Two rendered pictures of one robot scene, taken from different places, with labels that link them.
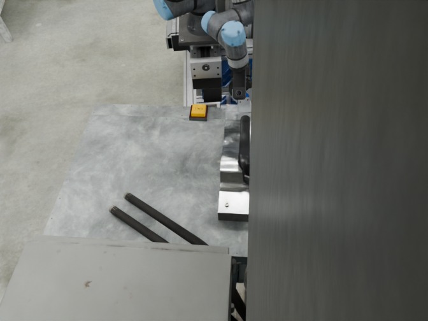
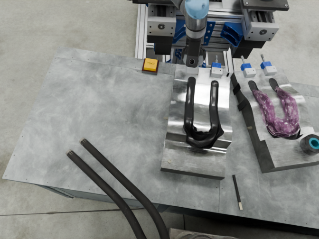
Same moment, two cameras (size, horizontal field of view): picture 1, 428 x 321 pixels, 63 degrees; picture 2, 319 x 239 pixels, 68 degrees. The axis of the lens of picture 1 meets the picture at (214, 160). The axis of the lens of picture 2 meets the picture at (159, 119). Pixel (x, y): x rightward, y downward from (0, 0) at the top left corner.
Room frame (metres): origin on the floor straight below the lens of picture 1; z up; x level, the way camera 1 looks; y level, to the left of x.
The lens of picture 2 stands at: (0.34, 0.06, 1.79)
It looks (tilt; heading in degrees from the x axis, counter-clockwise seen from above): 65 degrees down; 354
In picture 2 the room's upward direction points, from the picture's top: 8 degrees clockwise
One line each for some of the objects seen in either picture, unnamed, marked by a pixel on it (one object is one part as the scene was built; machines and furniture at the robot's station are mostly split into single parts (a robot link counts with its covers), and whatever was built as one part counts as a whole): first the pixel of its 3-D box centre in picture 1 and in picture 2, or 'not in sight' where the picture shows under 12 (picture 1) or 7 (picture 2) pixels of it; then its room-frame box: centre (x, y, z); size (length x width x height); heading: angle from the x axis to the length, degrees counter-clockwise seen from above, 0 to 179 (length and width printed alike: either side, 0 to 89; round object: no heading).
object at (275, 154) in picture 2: not in sight; (276, 113); (0.84, -0.53, 0.86); 0.50 x 0.26 x 0.11; 10
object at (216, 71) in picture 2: not in sight; (216, 66); (1.06, -0.26, 0.89); 0.13 x 0.05 x 0.05; 173
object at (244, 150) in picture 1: (260, 144); (203, 108); (0.81, -0.18, 0.92); 0.35 x 0.16 x 0.09; 173
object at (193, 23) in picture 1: (202, 16); not in sight; (1.42, 0.01, 1.09); 0.15 x 0.15 x 0.10
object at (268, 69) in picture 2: not in sight; (265, 64); (1.11, -0.53, 0.86); 0.13 x 0.05 x 0.05; 10
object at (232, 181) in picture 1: (256, 155); (198, 116); (0.80, -0.16, 0.87); 0.50 x 0.26 x 0.14; 173
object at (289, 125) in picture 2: not in sight; (279, 108); (0.84, -0.52, 0.90); 0.26 x 0.18 x 0.08; 10
